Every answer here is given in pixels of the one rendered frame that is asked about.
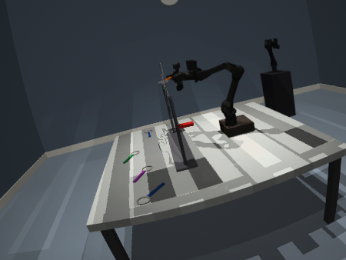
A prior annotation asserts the red cylinder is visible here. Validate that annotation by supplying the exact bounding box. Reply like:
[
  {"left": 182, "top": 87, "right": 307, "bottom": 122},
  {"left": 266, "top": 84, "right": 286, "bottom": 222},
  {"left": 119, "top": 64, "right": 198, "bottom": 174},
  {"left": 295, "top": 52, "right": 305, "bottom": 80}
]
[{"left": 178, "top": 121, "right": 194, "bottom": 128}]

